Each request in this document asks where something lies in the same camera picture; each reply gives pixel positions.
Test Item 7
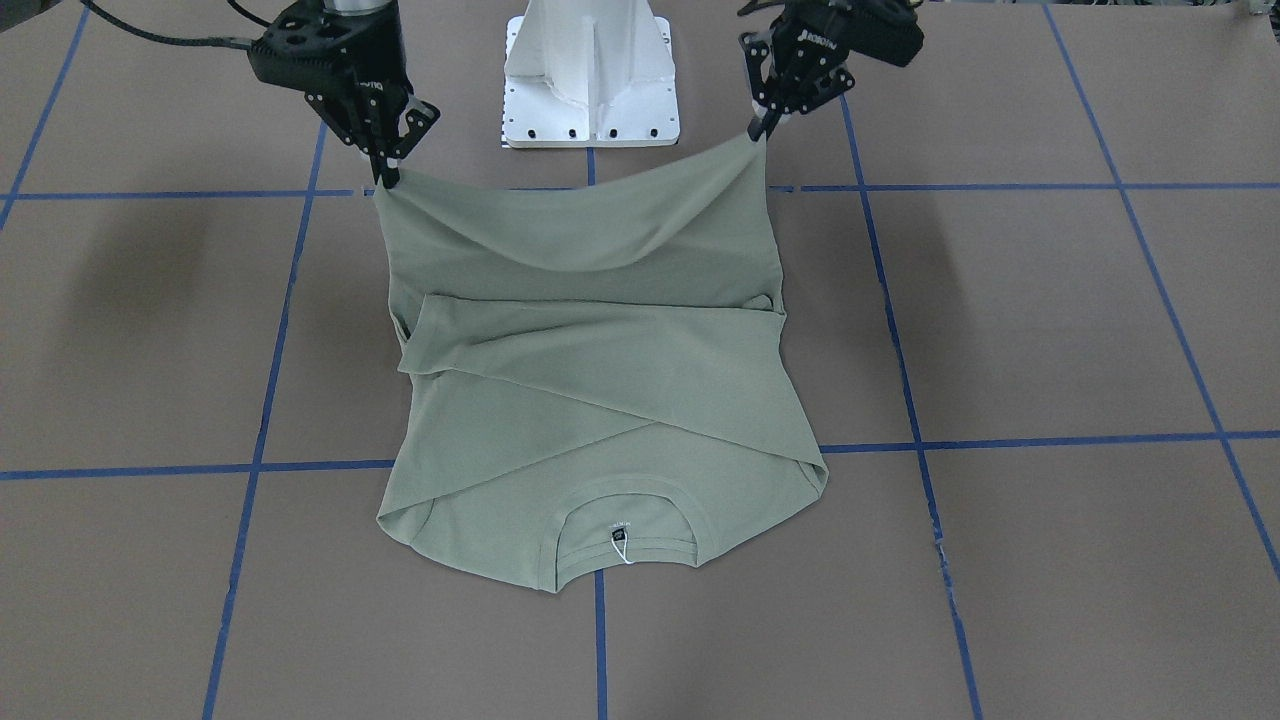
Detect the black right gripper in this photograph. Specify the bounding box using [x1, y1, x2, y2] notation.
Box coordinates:
[248, 1, 440, 190]

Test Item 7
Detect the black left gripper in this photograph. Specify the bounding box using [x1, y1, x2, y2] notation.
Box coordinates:
[737, 1, 925, 142]

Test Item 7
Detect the sage green t-shirt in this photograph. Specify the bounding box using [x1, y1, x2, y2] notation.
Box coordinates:
[374, 135, 828, 593]

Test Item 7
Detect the white shirt tag loop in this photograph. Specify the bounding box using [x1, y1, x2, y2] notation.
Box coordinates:
[611, 527, 634, 565]

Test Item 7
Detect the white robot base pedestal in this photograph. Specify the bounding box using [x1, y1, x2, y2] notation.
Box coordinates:
[500, 1, 681, 149]

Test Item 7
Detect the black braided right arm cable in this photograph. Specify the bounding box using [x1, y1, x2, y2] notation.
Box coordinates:
[79, 0, 271, 51]

